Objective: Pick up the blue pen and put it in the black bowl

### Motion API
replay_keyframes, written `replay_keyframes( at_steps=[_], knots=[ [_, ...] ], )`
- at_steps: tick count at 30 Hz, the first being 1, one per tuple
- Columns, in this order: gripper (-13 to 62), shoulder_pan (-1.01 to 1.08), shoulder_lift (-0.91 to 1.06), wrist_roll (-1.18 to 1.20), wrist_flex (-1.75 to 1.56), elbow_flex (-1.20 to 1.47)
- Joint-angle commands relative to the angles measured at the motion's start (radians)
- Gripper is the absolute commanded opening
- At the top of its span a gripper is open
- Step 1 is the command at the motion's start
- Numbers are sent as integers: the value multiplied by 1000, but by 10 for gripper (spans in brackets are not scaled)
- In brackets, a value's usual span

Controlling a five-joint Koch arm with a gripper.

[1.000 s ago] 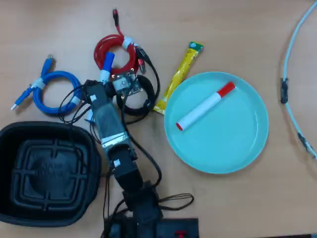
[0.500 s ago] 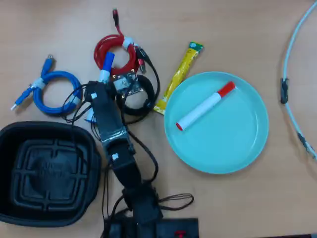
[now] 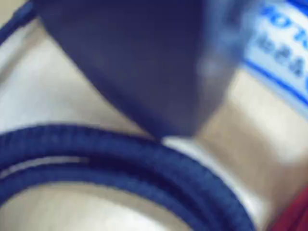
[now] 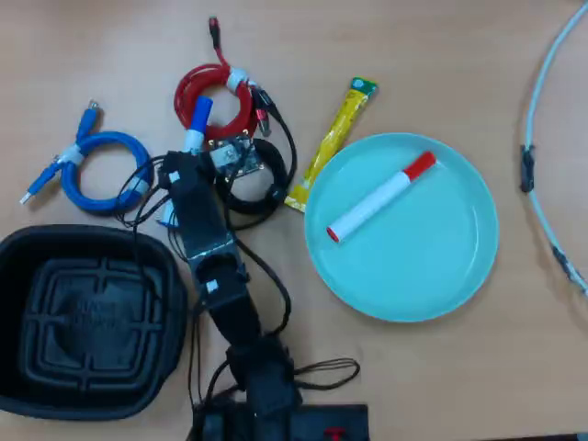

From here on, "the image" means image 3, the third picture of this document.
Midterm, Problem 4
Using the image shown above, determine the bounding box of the blue marker pen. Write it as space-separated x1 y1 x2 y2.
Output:
238 0 308 108

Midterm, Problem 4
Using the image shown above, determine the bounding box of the red coiled usb cable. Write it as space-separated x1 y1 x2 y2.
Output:
262 185 308 231

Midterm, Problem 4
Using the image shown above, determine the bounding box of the black coiled usb cable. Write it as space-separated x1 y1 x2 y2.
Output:
0 0 257 231

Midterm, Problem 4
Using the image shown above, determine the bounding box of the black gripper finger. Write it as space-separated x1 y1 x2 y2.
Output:
194 0 265 138
33 0 203 141

